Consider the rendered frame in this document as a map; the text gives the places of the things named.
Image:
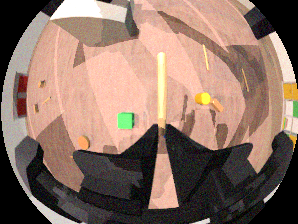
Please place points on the orange round disc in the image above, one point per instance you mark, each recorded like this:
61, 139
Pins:
84, 142

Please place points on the short yellow cylinder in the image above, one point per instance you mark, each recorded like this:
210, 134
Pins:
203, 98

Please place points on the green cube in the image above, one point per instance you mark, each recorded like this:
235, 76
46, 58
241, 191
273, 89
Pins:
125, 120

